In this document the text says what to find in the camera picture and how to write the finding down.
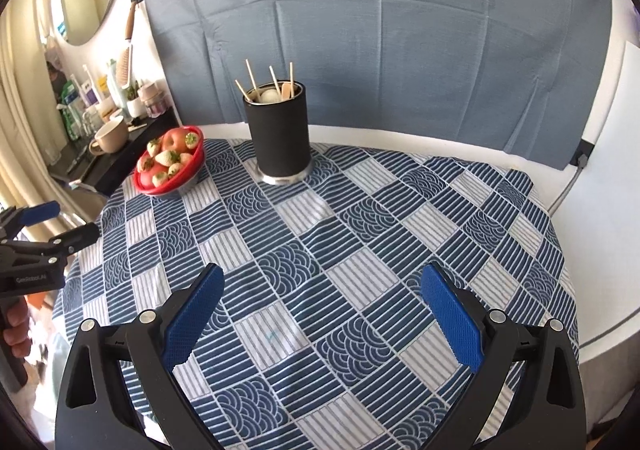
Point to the black utensil holder cup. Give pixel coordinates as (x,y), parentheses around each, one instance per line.
(280,136)

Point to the grey backdrop cloth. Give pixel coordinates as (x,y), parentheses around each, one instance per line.
(519,76)

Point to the red apple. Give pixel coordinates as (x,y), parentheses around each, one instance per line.
(146,177)
(175,140)

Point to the blue patterned tablecloth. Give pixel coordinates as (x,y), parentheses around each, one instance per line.
(322,339)

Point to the small potted plant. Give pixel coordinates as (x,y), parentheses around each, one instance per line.
(135,107)

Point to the black side shelf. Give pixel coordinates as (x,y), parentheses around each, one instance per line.
(78,169)

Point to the large white ceramic spoon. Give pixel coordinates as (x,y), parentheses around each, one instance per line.
(270,96)

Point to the red fruit basket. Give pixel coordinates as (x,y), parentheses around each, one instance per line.
(170,179)

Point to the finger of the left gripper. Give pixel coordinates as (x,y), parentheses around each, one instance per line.
(75,240)
(14,219)

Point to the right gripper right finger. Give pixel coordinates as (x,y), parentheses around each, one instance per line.
(547,410)

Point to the white strawberry near rim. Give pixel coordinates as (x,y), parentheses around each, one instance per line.
(191,140)

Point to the beige mug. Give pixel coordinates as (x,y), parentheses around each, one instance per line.
(112,136)

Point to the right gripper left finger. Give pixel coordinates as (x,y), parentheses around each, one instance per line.
(95,410)

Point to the left hand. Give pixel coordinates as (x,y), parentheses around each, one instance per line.
(16,334)

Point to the wooden chopstick crossing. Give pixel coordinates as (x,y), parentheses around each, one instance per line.
(274,79)

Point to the glass jar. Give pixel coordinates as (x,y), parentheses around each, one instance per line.
(153,98)

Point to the wooden handled brush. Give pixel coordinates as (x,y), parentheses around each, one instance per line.
(124,63)

